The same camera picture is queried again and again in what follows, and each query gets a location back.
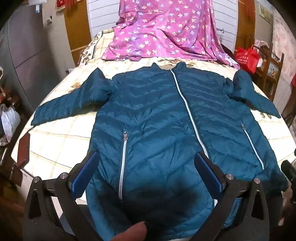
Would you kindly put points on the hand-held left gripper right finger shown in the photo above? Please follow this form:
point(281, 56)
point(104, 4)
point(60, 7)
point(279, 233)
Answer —
point(208, 171)

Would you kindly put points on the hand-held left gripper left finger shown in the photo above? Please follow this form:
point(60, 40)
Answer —
point(84, 171)

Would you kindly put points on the teal puffer jacket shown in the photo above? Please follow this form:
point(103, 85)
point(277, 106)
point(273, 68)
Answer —
point(161, 120)

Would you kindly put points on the bed with cream floral sheet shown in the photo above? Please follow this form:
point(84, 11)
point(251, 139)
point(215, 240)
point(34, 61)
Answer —
point(64, 139)

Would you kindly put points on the reddish brown wooden board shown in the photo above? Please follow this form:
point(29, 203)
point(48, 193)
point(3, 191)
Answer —
point(23, 148)

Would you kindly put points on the white plastic bag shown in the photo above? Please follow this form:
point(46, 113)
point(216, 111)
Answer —
point(9, 120)

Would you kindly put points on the wooden chair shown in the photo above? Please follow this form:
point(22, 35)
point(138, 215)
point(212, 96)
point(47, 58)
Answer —
point(271, 69)

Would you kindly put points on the red shopping bag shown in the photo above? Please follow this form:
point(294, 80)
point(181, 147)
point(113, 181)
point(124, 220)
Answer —
point(247, 58)

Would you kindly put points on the grey wardrobe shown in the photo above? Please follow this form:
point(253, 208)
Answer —
point(30, 51)

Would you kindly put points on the wooden door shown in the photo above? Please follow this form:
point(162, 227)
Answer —
point(77, 30)

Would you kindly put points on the purple floral bed sheet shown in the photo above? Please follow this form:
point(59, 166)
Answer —
point(166, 30)

